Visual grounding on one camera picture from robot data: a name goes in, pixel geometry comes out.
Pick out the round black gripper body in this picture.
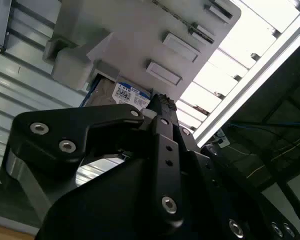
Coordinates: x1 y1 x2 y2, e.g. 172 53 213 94
34 149 300 240

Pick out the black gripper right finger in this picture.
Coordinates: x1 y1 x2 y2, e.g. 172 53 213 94
164 96 230 209

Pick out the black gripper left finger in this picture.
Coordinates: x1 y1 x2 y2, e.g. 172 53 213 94
0 94 186 229

